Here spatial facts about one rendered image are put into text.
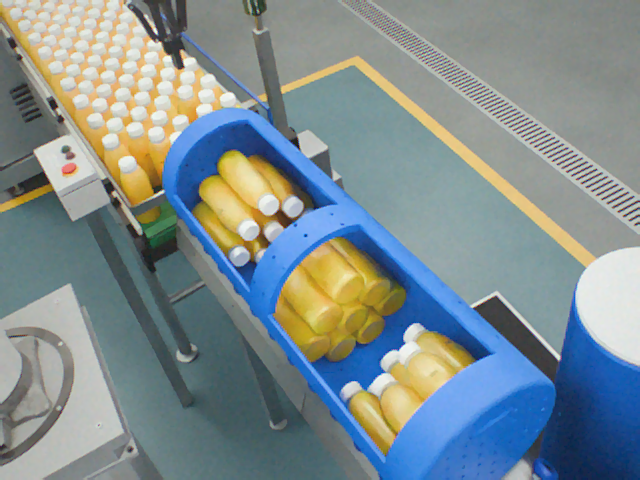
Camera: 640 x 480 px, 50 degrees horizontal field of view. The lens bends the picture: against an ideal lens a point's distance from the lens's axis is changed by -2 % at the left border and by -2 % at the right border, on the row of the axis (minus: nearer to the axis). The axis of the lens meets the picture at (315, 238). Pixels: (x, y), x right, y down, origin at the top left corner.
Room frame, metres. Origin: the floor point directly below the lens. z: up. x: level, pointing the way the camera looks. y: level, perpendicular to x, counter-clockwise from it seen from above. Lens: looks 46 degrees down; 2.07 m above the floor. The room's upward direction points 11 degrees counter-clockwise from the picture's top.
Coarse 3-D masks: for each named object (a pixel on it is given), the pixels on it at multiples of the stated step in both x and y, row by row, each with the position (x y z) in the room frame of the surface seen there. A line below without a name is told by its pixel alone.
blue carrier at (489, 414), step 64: (192, 128) 1.21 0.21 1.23; (256, 128) 1.19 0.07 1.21; (192, 192) 1.21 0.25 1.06; (320, 192) 1.12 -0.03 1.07; (384, 256) 0.91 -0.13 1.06; (448, 320) 0.73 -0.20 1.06; (320, 384) 0.61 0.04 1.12; (448, 384) 0.50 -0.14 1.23; (512, 384) 0.48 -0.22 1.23; (448, 448) 0.42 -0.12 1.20; (512, 448) 0.48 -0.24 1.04
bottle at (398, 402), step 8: (392, 384) 0.59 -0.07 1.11; (400, 384) 0.58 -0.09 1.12; (384, 392) 0.58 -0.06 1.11; (392, 392) 0.57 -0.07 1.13; (400, 392) 0.56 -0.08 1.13; (408, 392) 0.56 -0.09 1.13; (384, 400) 0.56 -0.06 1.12; (392, 400) 0.56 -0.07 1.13; (400, 400) 0.55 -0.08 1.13; (408, 400) 0.55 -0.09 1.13; (416, 400) 0.55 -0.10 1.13; (384, 408) 0.55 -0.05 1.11; (392, 408) 0.54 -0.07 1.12; (400, 408) 0.54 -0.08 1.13; (408, 408) 0.53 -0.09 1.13; (416, 408) 0.53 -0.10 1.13; (392, 416) 0.54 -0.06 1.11; (400, 416) 0.53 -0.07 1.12; (408, 416) 0.52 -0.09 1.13; (392, 424) 0.53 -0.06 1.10; (400, 424) 0.52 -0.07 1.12
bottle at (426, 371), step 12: (408, 360) 0.60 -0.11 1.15; (420, 360) 0.59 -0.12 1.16; (432, 360) 0.59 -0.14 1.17; (444, 360) 0.59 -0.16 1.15; (408, 372) 0.59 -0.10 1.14; (420, 372) 0.57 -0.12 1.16; (432, 372) 0.56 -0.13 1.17; (444, 372) 0.56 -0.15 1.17; (456, 372) 0.57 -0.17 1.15; (420, 384) 0.56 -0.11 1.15; (432, 384) 0.55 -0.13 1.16; (420, 396) 0.55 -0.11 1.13
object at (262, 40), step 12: (264, 36) 1.79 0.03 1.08; (264, 48) 1.79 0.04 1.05; (264, 60) 1.78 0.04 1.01; (264, 72) 1.79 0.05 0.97; (276, 72) 1.80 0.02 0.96; (264, 84) 1.81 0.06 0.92; (276, 84) 1.79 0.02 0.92; (276, 96) 1.79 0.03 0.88; (276, 108) 1.79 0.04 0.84; (276, 120) 1.78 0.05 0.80
